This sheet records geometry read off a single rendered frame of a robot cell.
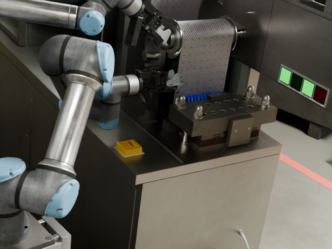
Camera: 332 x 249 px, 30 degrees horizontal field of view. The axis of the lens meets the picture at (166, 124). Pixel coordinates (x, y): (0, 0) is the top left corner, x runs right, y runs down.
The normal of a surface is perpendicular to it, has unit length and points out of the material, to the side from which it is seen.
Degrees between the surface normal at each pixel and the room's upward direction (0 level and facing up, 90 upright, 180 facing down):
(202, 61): 90
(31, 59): 0
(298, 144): 0
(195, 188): 90
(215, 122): 90
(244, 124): 90
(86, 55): 49
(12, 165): 7
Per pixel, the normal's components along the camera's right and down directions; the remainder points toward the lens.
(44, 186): -0.10, -0.29
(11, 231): 0.48, 0.14
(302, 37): -0.84, 0.14
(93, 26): 0.05, 0.44
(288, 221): 0.12, -0.90
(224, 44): 0.53, 0.43
